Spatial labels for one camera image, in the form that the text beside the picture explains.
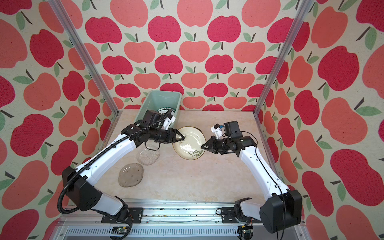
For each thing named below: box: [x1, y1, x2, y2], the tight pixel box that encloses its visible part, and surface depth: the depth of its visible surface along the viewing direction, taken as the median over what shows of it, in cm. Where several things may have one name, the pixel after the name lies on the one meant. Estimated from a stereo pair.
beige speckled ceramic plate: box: [172, 126, 206, 161], surface depth 77 cm
